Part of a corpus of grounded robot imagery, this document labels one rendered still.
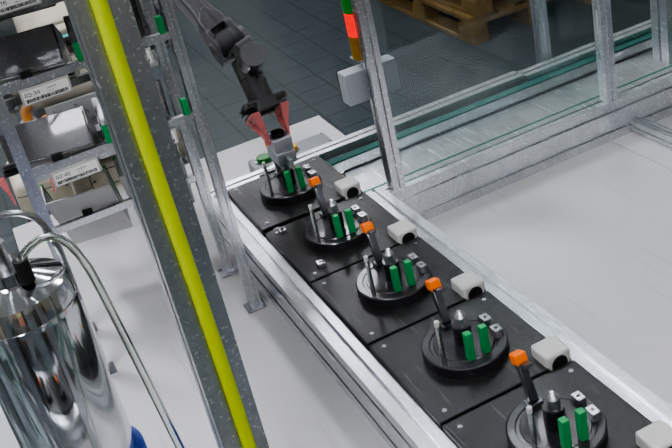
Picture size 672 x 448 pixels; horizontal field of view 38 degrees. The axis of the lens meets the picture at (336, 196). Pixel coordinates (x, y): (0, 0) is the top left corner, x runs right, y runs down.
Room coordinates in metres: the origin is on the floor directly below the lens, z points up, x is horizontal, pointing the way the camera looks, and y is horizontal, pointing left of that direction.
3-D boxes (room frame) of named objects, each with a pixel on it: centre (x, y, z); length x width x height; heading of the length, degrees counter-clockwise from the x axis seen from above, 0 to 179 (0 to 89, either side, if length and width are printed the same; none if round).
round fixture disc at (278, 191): (1.98, 0.09, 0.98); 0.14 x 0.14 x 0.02
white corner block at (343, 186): (1.92, -0.03, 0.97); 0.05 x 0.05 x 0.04; 19
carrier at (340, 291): (1.51, -0.07, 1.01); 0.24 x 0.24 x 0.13; 19
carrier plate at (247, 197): (1.98, 0.09, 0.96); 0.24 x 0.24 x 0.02; 19
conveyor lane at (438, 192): (2.06, -0.20, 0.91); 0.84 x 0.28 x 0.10; 109
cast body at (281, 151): (1.98, 0.09, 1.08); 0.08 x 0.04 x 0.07; 20
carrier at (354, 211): (1.74, 0.01, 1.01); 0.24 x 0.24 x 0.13; 19
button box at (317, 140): (2.22, 0.08, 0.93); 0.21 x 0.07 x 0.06; 109
